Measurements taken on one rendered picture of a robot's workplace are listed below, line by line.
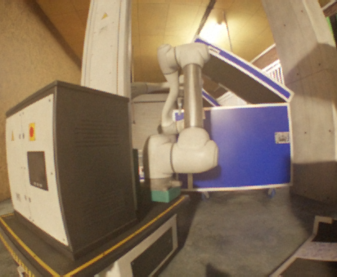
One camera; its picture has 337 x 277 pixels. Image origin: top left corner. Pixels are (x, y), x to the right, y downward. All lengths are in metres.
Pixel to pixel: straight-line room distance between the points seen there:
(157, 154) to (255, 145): 1.12
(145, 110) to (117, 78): 8.26
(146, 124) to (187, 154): 8.29
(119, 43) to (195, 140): 0.64
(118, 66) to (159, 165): 0.54
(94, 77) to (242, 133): 1.33
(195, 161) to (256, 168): 1.06
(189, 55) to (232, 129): 0.92
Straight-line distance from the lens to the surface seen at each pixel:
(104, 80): 1.03
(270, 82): 1.93
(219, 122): 1.77
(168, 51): 1.16
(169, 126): 1.43
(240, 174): 1.81
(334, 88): 1.91
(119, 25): 1.11
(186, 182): 1.84
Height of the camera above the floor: 0.66
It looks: 1 degrees up
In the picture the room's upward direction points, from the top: 3 degrees counter-clockwise
